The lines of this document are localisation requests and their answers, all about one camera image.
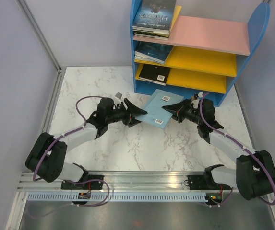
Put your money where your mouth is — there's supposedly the teal blue book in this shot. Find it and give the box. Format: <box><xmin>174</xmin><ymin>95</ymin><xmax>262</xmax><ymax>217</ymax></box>
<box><xmin>134</xmin><ymin>42</ymin><xmax>173</xmax><ymax>64</ymax></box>

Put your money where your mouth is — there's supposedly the dark Wuthering Heights book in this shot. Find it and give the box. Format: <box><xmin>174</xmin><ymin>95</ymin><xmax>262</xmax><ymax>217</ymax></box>
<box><xmin>132</xmin><ymin>0</ymin><xmax>176</xmax><ymax>31</ymax></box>

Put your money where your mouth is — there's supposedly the aluminium mounting rail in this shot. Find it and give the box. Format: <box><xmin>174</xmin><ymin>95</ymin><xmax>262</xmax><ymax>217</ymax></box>
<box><xmin>17</xmin><ymin>171</ymin><xmax>231</xmax><ymax>192</ymax></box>

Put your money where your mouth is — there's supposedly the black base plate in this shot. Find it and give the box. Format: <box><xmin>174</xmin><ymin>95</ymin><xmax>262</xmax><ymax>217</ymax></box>
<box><xmin>183</xmin><ymin>175</ymin><xmax>216</xmax><ymax>191</ymax></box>
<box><xmin>61</xmin><ymin>174</ymin><xmax>104</xmax><ymax>191</ymax></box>

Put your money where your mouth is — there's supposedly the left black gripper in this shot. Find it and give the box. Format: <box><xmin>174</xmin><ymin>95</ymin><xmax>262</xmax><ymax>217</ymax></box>
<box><xmin>106</xmin><ymin>98</ymin><xmax>147</xmax><ymax>127</ymax></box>

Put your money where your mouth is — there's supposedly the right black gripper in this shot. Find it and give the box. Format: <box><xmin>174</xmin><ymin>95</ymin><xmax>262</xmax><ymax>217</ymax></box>
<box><xmin>162</xmin><ymin>98</ymin><xmax>203</xmax><ymax>125</ymax></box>

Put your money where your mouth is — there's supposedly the right aluminium frame post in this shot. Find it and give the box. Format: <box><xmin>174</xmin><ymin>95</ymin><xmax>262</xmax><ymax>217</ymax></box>
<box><xmin>262</xmin><ymin>0</ymin><xmax>272</xmax><ymax>4</ymax></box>

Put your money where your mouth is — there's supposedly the light blue slotted cable duct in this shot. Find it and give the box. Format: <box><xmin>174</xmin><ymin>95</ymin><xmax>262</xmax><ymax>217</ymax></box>
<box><xmin>27</xmin><ymin>191</ymin><xmax>222</xmax><ymax>202</ymax></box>

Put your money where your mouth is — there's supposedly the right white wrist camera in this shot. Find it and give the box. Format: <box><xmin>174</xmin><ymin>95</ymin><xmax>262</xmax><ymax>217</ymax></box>
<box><xmin>191</xmin><ymin>92</ymin><xmax>203</xmax><ymax>109</ymax></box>

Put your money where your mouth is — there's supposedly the left aluminium frame post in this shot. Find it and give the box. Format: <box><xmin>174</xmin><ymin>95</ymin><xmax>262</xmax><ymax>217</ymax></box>
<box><xmin>16</xmin><ymin>0</ymin><xmax>62</xmax><ymax>72</ymax></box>

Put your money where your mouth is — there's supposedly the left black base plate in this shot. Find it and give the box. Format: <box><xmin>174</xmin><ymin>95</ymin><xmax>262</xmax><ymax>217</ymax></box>
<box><xmin>61</xmin><ymin>174</ymin><xmax>104</xmax><ymax>191</ymax></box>

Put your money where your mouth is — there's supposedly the black notebook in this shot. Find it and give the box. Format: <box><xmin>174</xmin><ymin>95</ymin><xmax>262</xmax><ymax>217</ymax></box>
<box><xmin>137</xmin><ymin>64</ymin><xmax>171</xmax><ymax>86</ymax></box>

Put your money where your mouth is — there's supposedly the yellow paperback book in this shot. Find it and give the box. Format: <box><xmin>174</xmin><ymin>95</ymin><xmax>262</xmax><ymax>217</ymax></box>
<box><xmin>170</xmin><ymin>5</ymin><xmax>182</xmax><ymax>31</ymax></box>

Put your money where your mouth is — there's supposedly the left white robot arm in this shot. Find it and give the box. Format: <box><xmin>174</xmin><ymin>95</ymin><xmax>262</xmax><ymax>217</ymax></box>
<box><xmin>25</xmin><ymin>97</ymin><xmax>147</xmax><ymax>189</ymax></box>

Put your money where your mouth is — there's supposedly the aluminium frame post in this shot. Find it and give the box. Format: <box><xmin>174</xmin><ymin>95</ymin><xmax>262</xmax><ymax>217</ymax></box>
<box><xmin>262</xmin><ymin>0</ymin><xmax>272</xmax><ymax>4</ymax></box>
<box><xmin>16</xmin><ymin>0</ymin><xmax>62</xmax><ymax>72</ymax></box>

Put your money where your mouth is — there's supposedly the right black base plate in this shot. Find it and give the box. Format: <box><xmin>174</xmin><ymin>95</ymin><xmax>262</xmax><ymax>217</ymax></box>
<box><xmin>183</xmin><ymin>175</ymin><xmax>216</xmax><ymax>191</ymax></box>

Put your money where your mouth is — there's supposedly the blue shelf with coloured boards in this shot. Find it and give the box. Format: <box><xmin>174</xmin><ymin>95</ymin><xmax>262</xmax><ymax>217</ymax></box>
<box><xmin>130</xmin><ymin>2</ymin><xmax>271</xmax><ymax>106</ymax></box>

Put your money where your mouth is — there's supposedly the light blue thin book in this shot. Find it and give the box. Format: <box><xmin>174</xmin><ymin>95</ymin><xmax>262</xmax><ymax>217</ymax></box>
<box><xmin>135</xmin><ymin>89</ymin><xmax>183</xmax><ymax>129</ymax></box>

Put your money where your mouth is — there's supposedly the green gold fantasy book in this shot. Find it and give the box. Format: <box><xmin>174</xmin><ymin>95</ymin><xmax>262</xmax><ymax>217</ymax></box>
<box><xmin>134</xmin><ymin>31</ymin><xmax>169</xmax><ymax>41</ymax></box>

